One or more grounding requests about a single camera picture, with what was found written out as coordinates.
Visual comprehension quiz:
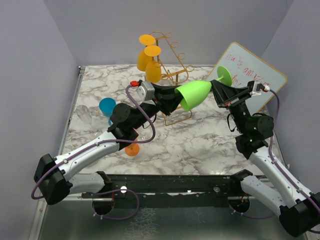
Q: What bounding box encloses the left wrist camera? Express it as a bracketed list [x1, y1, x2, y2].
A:
[129, 80, 155, 102]

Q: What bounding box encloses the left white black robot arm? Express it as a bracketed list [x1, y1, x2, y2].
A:
[31, 81, 183, 205]

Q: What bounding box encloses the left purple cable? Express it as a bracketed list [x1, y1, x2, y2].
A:
[31, 84, 156, 200]

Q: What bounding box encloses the small whiteboard yellow frame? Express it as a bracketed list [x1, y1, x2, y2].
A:
[204, 41, 288, 113]

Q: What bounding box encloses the green plastic wine glass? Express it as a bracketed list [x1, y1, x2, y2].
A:
[174, 65, 233, 112]

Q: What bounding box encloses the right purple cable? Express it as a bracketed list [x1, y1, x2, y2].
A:
[268, 89, 320, 218]

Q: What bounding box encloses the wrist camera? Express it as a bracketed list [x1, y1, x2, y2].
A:
[247, 80, 271, 97]
[129, 80, 155, 102]

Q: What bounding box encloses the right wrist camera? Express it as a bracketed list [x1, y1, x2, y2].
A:
[247, 80, 271, 97]

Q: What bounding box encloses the purple cable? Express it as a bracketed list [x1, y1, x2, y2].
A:
[268, 89, 320, 218]
[31, 84, 156, 200]

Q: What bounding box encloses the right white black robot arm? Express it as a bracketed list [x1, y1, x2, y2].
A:
[211, 80, 320, 237]

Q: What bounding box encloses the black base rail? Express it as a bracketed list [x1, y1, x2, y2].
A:
[81, 170, 251, 209]

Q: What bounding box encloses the clear wine glass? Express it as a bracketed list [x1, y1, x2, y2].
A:
[75, 105, 102, 137]
[138, 132, 152, 142]

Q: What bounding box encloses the blue plastic wine glass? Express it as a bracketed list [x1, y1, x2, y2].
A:
[99, 97, 117, 126]

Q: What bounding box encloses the gold wire glass rack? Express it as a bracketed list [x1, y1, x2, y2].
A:
[147, 30, 194, 127]

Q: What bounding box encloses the orange plastic wine glass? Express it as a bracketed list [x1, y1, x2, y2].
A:
[124, 143, 140, 157]

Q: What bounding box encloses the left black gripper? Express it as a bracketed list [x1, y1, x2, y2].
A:
[131, 83, 188, 130]

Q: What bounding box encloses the clear fallen wine glass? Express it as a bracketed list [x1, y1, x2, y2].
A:
[75, 105, 102, 137]

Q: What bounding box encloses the yellow plastic wine glass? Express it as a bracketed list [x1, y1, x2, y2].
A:
[136, 34, 156, 72]

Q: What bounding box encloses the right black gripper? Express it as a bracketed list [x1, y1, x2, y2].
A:
[210, 79, 254, 134]

